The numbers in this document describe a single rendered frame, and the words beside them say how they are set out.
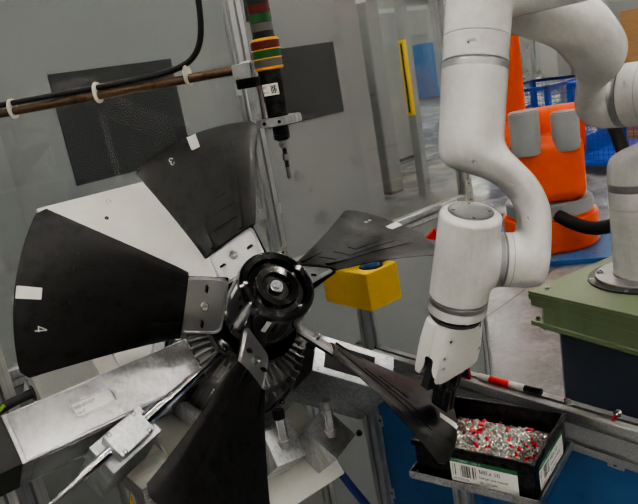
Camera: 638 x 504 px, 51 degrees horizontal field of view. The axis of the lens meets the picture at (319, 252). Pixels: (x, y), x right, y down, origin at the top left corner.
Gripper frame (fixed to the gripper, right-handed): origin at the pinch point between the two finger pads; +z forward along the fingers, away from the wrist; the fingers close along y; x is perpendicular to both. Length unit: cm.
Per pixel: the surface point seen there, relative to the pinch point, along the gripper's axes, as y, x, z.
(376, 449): -27, -36, 55
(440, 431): 5.1, 3.8, 1.5
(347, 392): 4.3, -16.8, 7.9
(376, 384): 10.6, -4.7, -4.7
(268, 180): -36, -93, 3
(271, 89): 9, -32, -42
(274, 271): 16.2, -22.0, -18.1
